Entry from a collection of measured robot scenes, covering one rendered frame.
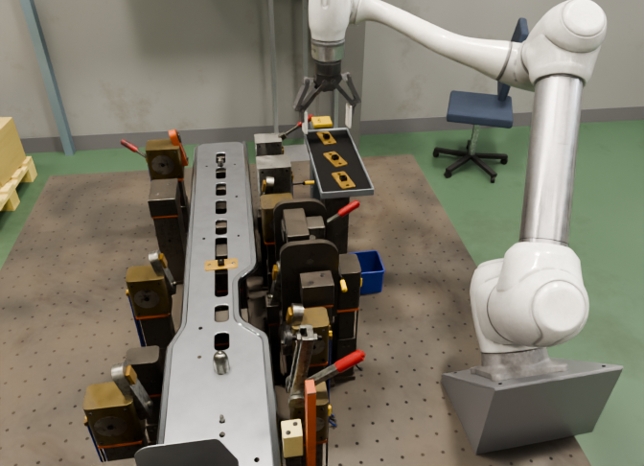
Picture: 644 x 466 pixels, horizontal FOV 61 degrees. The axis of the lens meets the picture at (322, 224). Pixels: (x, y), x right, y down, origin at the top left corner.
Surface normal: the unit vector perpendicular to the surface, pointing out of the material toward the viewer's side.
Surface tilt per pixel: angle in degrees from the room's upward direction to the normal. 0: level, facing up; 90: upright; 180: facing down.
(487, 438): 90
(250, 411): 0
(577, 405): 90
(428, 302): 0
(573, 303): 54
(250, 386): 0
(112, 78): 90
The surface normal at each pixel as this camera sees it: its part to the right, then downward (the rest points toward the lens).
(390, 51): 0.14, 0.58
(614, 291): 0.01, -0.82
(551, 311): 0.00, -0.05
